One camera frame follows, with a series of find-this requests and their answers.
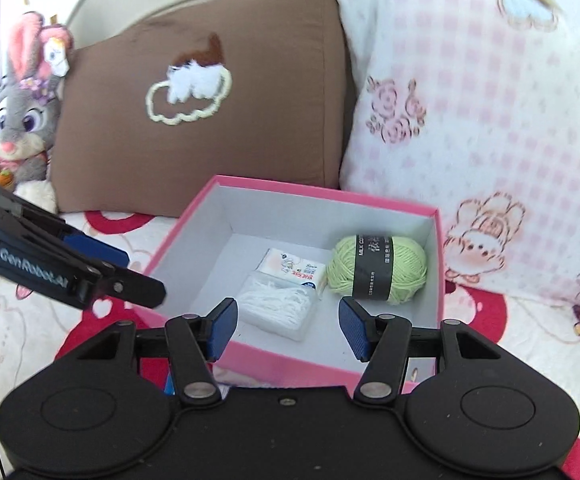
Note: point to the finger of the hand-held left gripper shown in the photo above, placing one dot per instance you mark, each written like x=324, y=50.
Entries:
x=135, y=287
x=100, y=252

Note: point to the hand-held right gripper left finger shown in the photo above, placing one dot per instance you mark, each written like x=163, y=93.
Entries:
x=222, y=330

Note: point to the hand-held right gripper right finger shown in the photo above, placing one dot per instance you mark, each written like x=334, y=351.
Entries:
x=353, y=327

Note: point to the white lace cloth packet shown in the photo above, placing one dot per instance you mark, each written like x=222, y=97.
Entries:
x=275, y=305

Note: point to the pink cardboard box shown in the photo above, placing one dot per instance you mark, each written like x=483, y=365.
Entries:
x=290, y=362

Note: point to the white tissue pack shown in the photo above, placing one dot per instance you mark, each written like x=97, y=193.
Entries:
x=290, y=265

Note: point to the green yarn ball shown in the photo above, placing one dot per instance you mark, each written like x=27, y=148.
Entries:
x=409, y=270

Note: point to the grey rabbit plush toy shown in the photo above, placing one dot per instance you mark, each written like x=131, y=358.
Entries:
x=20, y=125

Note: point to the printed bear blanket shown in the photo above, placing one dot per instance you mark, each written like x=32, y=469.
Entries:
x=494, y=325

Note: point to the brown embroidered pillow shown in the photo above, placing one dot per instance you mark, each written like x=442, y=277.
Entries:
x=270, y=135

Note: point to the pink checkered pillow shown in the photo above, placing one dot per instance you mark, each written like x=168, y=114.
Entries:
x=469, y=135

